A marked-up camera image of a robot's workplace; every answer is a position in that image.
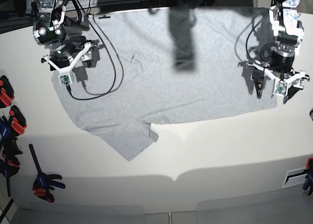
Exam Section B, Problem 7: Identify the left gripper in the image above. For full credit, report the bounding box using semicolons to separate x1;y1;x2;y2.
247;44;310;104

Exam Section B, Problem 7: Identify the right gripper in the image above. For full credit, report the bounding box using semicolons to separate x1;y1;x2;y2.
45;39;98;71

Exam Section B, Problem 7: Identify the grey T-shirt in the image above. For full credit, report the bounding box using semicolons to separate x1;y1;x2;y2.
52;7;277;160

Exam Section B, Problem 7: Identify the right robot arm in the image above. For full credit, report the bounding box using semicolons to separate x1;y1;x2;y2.
32;0;98;71

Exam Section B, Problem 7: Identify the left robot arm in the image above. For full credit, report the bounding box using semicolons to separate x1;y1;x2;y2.
247;0;310;103

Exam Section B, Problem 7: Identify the upper orange black clamp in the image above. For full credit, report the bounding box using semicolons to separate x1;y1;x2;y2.
0;75;15;109

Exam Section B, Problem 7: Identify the orange black clamp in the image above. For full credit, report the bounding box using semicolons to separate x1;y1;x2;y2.
0;105;27;138
0;75;15;109

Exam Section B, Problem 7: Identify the lower orange black clamp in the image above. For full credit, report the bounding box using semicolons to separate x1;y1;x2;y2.
0;105;27;138

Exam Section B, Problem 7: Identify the blue clamp at right edge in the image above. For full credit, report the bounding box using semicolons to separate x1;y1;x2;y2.
302;157;313;196

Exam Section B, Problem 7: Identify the blue bar clamp on table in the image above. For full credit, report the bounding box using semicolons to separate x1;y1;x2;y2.
28;144;66;203

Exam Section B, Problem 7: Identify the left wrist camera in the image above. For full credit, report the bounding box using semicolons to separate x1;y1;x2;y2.
272;79;288;97

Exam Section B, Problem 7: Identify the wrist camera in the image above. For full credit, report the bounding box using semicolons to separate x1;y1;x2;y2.
58;73;75;86
272;79;288;97

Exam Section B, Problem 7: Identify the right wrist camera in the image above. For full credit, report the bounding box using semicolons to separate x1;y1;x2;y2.
58;73;75;86

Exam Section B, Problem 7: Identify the camera cable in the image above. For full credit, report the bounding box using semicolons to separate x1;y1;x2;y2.
66;0;124;101
234;13;269;63

